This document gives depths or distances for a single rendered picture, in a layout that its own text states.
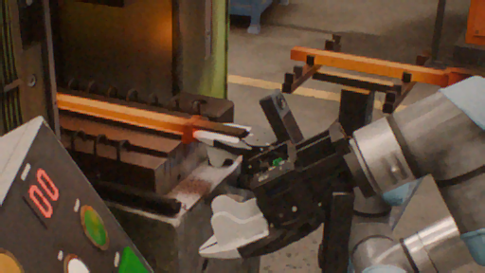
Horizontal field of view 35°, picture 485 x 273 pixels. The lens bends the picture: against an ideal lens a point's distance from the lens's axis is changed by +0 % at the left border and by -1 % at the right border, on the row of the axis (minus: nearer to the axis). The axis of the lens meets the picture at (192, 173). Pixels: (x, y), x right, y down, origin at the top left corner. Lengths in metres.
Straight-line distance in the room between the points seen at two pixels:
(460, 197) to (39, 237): 0.43
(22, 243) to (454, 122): 0.44
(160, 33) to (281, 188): 0.81
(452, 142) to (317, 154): 0.14
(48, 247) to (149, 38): 0.87
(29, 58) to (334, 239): 0.54
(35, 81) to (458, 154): 0.64
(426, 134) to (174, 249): 0.57
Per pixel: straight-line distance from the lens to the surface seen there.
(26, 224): 0.77
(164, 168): 1.28
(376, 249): 1.18
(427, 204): 3.22
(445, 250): 1.15
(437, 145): 0.82
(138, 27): 1.60
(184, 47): 1.58
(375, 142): 0.82
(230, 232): 0.86
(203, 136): 1.30
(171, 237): 1.25
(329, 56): 1.69
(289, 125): 1.25
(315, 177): 0.84
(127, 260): 0.93
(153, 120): 1.35
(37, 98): 1.19
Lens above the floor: 1.57
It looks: 28 degrees down
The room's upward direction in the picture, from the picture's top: straight up
